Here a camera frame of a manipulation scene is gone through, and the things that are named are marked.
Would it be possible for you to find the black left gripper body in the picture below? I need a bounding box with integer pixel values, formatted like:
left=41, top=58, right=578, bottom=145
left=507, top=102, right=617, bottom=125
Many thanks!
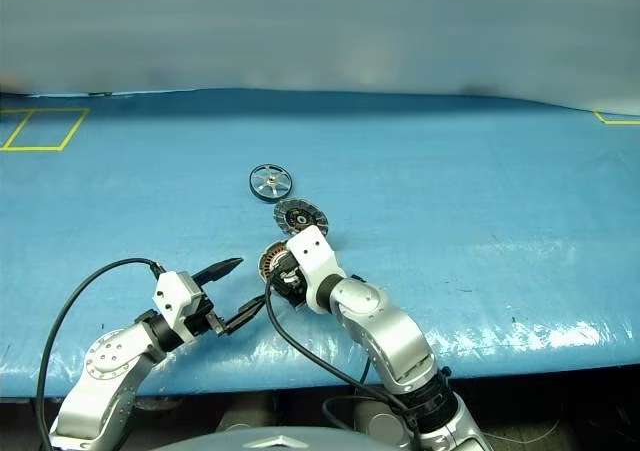
left=182, top=290, right=227, bottom=341

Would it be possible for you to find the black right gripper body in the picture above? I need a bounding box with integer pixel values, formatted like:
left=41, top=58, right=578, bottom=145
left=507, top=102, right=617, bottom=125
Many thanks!
left=272, top=256, right=310, bottom=311

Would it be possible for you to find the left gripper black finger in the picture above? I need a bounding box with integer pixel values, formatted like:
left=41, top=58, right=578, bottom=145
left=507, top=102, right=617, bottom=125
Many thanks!
left=218, top=294, right=267, bottom=337
left=191, top=257, right=245, bottom=289

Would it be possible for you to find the silver spoked rotor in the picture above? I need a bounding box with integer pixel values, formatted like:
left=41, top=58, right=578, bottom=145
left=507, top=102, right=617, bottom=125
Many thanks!
left=248, top=163, right=297, bottom=205

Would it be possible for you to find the grey rounded shape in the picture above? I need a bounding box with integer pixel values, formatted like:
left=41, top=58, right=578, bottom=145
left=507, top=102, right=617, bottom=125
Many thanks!
left=214, top=395, right=281, bottom=433
left=349, top=398, right=412, bottom=447

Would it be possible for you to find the grey robot torso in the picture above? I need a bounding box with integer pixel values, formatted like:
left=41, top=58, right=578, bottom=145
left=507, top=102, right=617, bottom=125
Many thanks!
left=154, top=423, right=401, bottom=451

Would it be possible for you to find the blue plastic table cover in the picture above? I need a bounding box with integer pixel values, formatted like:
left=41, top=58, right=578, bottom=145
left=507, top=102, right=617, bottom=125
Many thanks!
left=0, top=88, right=640, bottom=400

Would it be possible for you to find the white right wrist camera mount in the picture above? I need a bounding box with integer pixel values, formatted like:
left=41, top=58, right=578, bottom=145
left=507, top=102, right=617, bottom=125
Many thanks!
left=286, top=224, right=347, bottom=317

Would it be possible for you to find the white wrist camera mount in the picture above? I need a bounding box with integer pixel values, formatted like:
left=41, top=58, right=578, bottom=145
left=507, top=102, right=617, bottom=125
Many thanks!
left=153, top=270, right=206, bottom=345
left=286, top=224, right=347, bottom=317

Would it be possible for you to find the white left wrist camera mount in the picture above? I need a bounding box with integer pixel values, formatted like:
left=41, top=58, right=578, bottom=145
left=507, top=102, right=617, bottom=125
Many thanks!
left=153, top=270, right=206, bottom=345

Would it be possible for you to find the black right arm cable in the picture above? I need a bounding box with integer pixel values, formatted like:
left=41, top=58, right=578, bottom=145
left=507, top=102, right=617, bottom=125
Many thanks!
left=263, top=258, right=424, bottom=451

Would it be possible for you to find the thin white wire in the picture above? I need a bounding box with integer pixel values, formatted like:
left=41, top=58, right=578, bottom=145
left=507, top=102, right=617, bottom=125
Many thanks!
left=487, top=418, right=561, bottom=443

